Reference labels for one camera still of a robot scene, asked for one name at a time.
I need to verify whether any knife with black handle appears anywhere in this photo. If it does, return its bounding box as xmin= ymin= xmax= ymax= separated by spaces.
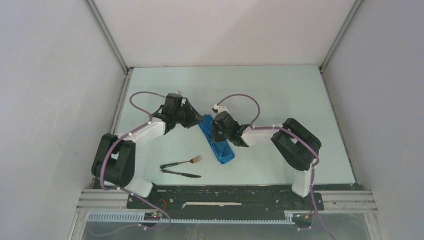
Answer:
xmin=160 ymin=169 xmax=202 ymax=179

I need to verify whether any small circuit board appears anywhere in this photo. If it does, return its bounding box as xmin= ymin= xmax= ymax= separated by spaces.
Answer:
xmin=143 ymin=212 xmax=163 ymax=221

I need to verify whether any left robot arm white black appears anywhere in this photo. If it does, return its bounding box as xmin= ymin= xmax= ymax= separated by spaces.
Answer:
xmin=91 ymin=93 xmax=204 ymax=208

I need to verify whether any blue cloth napkin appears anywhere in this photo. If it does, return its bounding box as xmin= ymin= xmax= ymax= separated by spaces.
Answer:
xmin=198 ymin=114 xmax=235 ymax=165

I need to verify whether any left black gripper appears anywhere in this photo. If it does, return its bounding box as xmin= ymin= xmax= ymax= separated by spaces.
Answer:
xmin=173 ymin=100 xmax=204 ymax=129

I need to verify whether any aluminium frame rail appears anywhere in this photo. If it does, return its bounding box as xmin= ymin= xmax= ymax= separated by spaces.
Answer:
xmin=77 ymin=186 xmax=378 ymax=224

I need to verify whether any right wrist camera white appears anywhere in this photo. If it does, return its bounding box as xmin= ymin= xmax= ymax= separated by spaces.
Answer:
xmin=212 ymin=104 xmax=229 ymax=115

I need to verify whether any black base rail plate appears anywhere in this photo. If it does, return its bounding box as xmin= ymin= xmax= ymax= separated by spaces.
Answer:
xmin=147 ymin=185 xmax=324 ymax=222

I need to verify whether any fork with black handle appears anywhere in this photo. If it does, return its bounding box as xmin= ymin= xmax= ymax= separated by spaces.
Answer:
xmin=160 ymin=155 xmax=202 ymax=169

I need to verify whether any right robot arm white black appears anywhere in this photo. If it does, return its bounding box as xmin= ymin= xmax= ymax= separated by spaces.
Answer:
xmin=211 ymin=110 xmax=322 ymax=209

